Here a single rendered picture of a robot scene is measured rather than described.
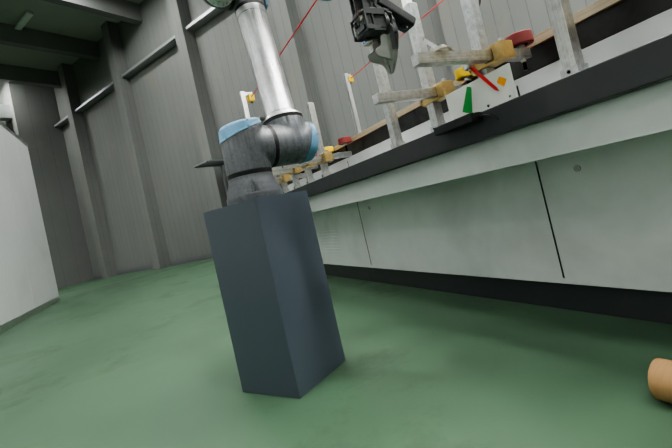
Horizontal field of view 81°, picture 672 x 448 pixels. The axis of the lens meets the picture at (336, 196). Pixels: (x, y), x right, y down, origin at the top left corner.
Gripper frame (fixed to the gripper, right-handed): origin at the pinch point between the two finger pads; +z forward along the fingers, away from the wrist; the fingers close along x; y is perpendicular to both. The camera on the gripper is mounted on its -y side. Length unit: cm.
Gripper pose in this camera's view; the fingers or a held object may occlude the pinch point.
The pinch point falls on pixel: (393, 68)
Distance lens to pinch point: 104.9
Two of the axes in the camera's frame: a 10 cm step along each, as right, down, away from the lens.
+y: -8.8, 1.9, -4.4
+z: 2.3, 9.7, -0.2
